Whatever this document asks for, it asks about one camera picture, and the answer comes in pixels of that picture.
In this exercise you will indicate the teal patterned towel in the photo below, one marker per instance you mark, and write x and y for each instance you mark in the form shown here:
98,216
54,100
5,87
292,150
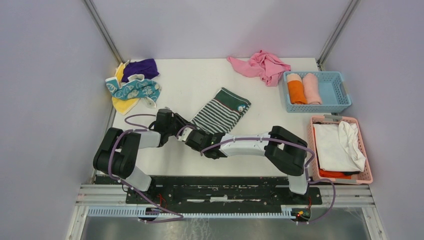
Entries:
138,87

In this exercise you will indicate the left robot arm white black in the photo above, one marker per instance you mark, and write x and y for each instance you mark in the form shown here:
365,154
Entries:
118,152

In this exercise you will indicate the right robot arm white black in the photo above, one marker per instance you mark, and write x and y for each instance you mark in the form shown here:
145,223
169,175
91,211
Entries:
286,151

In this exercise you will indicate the light pink rolled towel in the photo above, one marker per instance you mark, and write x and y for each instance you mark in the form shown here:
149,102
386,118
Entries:
311,89

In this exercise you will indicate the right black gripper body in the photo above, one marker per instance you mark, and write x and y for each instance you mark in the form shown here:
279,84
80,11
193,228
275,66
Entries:
204,133

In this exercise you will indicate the pink plastic basket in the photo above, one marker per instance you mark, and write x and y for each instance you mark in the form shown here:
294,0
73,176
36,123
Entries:
358,178

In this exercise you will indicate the blue plastic basket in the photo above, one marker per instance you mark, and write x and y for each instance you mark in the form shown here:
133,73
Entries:
331,89

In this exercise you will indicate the blue slotted cable duct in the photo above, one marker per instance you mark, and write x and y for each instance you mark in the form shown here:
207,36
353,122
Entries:
145,212

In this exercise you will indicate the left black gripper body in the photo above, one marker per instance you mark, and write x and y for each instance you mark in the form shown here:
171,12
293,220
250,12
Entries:
176,123

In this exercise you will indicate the aluminium frame rails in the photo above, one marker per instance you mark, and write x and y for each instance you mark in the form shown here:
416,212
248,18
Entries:
347,197

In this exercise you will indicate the white cloth in basket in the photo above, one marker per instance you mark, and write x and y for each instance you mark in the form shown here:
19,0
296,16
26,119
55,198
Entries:
337,147

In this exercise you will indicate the pink crumpled towel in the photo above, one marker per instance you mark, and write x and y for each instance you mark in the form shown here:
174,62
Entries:
264,65

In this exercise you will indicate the orange rolled towel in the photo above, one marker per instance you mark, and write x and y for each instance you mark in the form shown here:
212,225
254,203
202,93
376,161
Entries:
296,89

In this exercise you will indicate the yellow towel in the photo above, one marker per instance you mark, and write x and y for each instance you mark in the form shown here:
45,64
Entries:
123,106

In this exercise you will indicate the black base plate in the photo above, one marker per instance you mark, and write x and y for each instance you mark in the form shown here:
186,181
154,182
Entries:
227,195

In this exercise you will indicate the green white striped towel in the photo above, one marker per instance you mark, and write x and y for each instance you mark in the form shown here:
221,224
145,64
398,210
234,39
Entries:
222,113

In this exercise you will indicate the purple towel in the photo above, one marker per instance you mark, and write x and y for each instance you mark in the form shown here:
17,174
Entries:
146,67

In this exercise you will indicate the orange cloth in basket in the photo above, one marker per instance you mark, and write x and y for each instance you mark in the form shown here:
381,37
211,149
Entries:
333,174

